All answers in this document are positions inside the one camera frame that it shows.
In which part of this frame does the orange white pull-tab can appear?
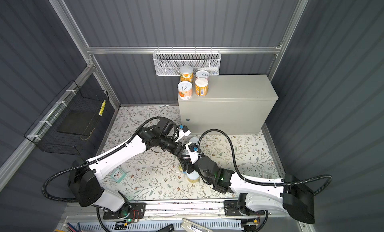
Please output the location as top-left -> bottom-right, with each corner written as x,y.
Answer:
178,81 -> 193,100

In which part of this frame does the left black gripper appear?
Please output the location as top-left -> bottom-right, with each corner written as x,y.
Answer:
159,135 -> 190,158

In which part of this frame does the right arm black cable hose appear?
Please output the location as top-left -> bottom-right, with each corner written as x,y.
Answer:
197,129 -> 333,197

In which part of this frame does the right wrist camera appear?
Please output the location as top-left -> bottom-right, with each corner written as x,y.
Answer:
185,142 -> 203,164

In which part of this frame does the beige metal cabinet box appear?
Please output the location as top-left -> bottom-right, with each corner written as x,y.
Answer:
178,75 -> 278,135

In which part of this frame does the black wire mesh basket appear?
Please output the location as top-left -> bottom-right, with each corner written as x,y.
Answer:
24,83 -> 109,157

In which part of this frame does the white wire mesh basket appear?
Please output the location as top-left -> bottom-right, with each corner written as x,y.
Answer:
153,51 -> 222,76

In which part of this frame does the light blue pull-tab can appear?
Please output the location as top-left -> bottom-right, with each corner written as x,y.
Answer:
189,137 -> 199,144

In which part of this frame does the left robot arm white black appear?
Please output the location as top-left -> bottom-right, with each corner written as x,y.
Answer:
68,117 -> 191,212

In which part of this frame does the small teal clock card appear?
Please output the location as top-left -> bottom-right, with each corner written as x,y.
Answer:
110,168 -> 127,184

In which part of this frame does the yellow tag on basket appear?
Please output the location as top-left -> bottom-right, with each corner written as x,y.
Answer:
99,100 -> 106,116

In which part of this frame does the green orange peach can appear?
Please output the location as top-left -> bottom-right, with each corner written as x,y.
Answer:
179,65 -> 194,83

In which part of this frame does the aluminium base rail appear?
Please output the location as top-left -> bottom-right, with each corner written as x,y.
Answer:
59,197 -> 304,224

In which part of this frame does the brown can white lid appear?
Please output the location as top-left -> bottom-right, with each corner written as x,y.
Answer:
195,78 -> 209,97

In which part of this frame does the yellow pull-tab can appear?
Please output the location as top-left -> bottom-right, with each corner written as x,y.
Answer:
186,171 -> 200,183

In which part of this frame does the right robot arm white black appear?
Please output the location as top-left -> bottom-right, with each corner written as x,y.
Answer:
179,156 -> 315,224

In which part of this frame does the pink can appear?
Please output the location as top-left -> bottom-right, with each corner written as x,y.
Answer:
196,70 -> 210,80

